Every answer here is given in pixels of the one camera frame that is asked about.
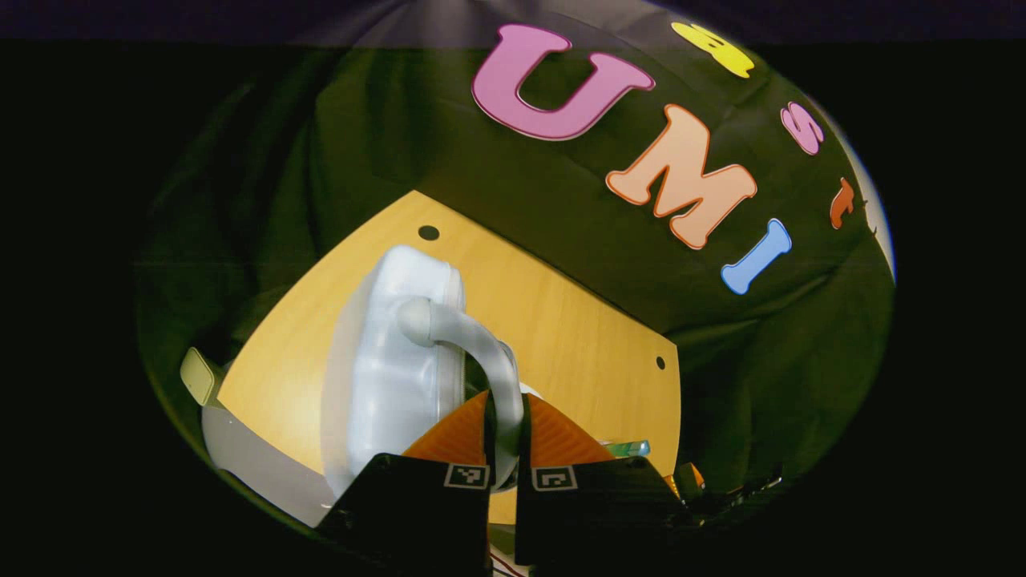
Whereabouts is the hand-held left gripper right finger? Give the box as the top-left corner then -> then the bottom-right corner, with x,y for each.
515,392 -> 700,567

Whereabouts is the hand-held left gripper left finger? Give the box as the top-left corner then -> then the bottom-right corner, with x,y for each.
315,389 -> 493,576

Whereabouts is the small metal clip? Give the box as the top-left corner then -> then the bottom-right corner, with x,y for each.
721,473 -> 785,498

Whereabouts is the beige rectangular block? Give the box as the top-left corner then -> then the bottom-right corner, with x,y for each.
180,346 -> 227,410

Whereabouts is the black backdrop cloth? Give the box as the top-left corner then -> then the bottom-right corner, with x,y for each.
136,0 -> 895,514

